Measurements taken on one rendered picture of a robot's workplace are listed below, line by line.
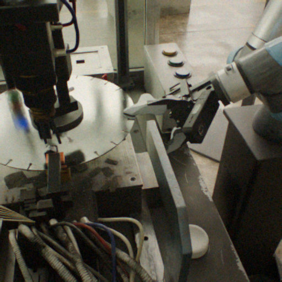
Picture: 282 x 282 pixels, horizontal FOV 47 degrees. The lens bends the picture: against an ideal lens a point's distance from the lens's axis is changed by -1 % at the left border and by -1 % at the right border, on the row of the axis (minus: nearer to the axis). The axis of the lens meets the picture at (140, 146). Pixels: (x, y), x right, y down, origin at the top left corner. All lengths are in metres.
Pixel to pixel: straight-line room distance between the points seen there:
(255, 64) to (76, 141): 0.37
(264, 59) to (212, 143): 1.46
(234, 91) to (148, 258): 0.37
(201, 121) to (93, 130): 0.21
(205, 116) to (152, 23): 0.54
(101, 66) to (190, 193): 0.45
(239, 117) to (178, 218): 0.66
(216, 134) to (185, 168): 1.31
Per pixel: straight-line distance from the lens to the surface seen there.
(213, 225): 0.76
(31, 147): 0.64
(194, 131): 0.62
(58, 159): 0.56
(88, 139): 0.64
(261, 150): 0.97
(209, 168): 1.95
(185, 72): 0.94
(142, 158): 0.78
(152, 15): 1.12
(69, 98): 0.60
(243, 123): 1.05
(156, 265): 0.68
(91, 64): 1.01
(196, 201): 0.79
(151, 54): 1.05
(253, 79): 0.67
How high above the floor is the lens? 1.36
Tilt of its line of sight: 42 degrees down
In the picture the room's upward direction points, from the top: straight up
